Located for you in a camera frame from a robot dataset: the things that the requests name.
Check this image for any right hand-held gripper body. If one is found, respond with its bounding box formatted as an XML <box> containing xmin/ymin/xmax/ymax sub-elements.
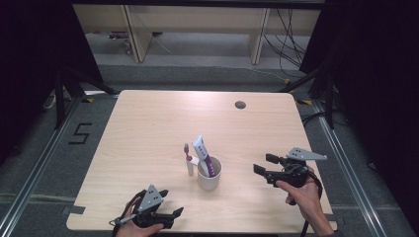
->
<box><xmin>264</xmin><ymin>146</ymin><xmax>328</xmax><ymax>190</ymax></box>

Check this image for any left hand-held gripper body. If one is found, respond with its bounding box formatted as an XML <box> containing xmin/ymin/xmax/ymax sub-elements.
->
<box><xmin>130</xmin><ymin>184</ymin><xmax>176</xmax><ymax>230</ymax></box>

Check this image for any white cup with handle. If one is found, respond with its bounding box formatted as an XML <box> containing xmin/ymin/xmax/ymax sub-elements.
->
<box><xmin>186</xmin><ymin>155</ymin><xmax>223</xmax><ymax>192</ymax></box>

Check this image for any pink toothbrush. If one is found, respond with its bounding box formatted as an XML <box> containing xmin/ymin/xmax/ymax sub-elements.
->
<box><xmin>183</xmin><ymin>142</ymin><xmax>194</xmax><ymax>163</ymax></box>

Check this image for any white purple toothpaste tube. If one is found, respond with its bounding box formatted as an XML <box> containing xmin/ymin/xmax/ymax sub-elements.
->
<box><xmin>192</xmin><ymin>133</ymin><xmax>217</xmax><ymax>178</ymax></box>

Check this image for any person's right hand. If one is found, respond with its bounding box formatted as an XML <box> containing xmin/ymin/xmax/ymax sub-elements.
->
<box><xmin>276</xmin><ymin>166</ymin><xmax>323</xmax><ymax>215</ymax></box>

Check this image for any person's left hand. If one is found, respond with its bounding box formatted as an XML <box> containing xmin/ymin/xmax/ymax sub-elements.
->
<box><xmin>114</xmin><ymin>197</ymin><xmax>165</xmax><ymax>237</ymax></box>

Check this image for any grey tape strip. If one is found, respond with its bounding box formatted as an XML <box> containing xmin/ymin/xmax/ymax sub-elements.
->
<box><xmin>61</xmin><ymin>204</ymin><xmax>86</xmax><ymax>216</ymax></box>

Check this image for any black metal stand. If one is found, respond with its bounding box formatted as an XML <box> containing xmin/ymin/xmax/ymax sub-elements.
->
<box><xmin>53</xmin><ymin>67</ymin><xmax>119</xmax><ymax>130</ymax></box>
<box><xmin>279</xmin><ymin>64</ymin><xmax>336</xmax><ymax>130</ymax></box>

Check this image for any dark curtain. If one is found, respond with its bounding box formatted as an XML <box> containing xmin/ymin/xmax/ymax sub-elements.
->
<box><xmin>298</xmin><ymin>0</ymin><xmax>419</xmax><ymax>226</ymax></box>
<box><xmin>0</xmin><ymin>0</ymin><xmax>104</xmax><ymax>164</ymax></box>

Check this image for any small colourful floor clutter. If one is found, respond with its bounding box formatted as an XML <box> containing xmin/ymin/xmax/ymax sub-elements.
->
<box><xmin>107</xmin><ymin>31</ymin><xmax>133</xmax><ymax>56</ymax></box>

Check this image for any light wooden shelf unit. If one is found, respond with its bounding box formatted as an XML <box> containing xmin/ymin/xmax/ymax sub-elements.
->
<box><xmin>72</xmin><ymin>3</ymin><xmax>322</xmax><ymax>65</ymax></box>

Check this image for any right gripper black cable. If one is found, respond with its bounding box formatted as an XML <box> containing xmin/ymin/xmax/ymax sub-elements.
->
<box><xmin>299</xmin><ymin>169</ymin><xmax>324</xmax><ymax>237</ymax></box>

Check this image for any left gripper grey cable plug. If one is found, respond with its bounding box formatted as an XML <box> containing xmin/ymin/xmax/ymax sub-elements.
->
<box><xmin>109</xmin><ymin>213</ymin><xmax>136</xmax><ymax>228</ymax></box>

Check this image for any aluminium floor rail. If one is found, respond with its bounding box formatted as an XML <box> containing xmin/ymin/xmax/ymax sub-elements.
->
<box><xmin>311</xmin><ymin>99</ymin><xmax>390</xmax><ymax>237</ymax></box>
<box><xmin>0</xmin><ymin>95</ymin><xmax>82</xmax><ymax>233</ymax></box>

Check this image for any black floor cable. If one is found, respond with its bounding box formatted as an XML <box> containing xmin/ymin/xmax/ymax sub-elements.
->
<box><xmin>300</xmin><ymin>111</ymin><xmax>326</xmax><ymax>128</ymax></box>

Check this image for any bundle of black hanging cables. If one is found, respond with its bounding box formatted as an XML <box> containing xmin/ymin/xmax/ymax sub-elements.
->
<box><xmin>263</xmin><ymin>8</ymin><xmax>308</xmax><ymax>79</ymax></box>

